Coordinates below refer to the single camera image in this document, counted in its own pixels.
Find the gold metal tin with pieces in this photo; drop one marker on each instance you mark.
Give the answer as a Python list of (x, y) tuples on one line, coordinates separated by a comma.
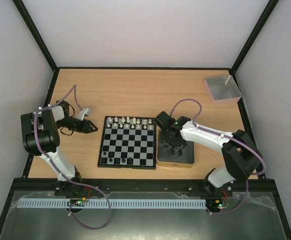
[(165, 159)]

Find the black and grey chessboard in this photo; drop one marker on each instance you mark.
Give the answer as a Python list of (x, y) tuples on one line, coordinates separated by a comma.
[(129, 137)]

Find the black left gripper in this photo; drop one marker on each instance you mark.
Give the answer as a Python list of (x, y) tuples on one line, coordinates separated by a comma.
[(88, 123)]

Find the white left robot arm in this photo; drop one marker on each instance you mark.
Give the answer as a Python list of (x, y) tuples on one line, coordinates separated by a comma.
[(40, 137)]

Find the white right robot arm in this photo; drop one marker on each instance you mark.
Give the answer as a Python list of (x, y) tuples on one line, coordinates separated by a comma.
[(240, 154)]

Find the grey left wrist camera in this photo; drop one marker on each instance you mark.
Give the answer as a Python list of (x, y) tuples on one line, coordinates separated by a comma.
[(85, 112)]

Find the pink metal tin lid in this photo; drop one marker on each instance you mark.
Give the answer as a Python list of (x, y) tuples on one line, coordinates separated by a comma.
[(222, 90)]

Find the white slotted cable duct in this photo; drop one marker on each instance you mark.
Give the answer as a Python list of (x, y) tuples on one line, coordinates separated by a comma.
[(58, 203)]

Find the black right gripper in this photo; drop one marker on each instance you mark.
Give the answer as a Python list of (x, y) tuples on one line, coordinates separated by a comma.
[(173, 144)]

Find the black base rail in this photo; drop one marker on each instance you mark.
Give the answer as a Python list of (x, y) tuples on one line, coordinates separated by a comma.
[(190, 187)]

